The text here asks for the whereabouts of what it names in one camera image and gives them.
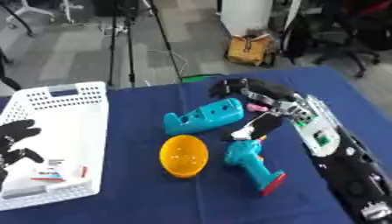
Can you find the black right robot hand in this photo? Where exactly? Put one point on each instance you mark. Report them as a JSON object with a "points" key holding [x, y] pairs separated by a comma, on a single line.
{"points": [[268, 89]]}

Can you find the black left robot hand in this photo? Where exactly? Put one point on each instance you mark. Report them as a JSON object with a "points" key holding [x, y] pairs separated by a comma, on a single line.
{"points": [[15, 129]]}

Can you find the silver and black right robot arm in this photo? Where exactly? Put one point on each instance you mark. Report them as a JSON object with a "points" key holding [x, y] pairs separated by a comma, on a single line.
{"points": [[352, 163]]}

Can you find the white box with red print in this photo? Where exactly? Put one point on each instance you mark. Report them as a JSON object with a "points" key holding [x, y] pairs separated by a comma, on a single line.
{"points": [[56, 172]]}

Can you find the small pink object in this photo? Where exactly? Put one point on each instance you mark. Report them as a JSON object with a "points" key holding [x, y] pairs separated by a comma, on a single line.
{"points": [[255, 107]]}

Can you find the yellow bag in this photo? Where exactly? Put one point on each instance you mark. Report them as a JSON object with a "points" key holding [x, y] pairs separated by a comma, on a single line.
{"points": [[247, 49]]}

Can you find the white perforated plastic basket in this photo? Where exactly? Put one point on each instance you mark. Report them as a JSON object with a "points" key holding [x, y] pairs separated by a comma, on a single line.
{"points": [[71, 131]]}

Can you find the teal toy plane body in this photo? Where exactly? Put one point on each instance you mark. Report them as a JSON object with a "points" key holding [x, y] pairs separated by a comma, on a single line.
{"points": [[209, 116]]}

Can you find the green object behind table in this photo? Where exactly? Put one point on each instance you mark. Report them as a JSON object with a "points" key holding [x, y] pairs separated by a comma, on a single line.
{"points": [[200, 78]]}

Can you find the teal toy drill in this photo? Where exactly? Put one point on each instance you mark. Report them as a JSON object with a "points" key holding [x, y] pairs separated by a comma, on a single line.
{"points": [[247, 160]]}

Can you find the white pillar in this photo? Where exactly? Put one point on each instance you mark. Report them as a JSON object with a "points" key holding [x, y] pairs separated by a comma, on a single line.
{"points": [[246, 14]]}

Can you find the black office chair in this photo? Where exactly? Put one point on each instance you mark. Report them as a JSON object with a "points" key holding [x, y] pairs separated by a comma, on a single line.
{"points": [[352, 38]]}

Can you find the orange plastic bowl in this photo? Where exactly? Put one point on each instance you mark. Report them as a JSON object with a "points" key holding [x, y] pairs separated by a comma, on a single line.
{"points": [[184, 157]]}

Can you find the black stand leg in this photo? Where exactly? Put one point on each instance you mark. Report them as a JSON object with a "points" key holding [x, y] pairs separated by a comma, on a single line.
{"points": [[18, 19]]}

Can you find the white chair base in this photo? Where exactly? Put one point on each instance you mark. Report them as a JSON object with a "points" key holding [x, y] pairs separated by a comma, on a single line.
{"points": [[30, 10]]}

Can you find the black tripod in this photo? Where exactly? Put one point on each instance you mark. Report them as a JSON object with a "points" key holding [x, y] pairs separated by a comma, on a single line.
{"points": [[130, 43]]}

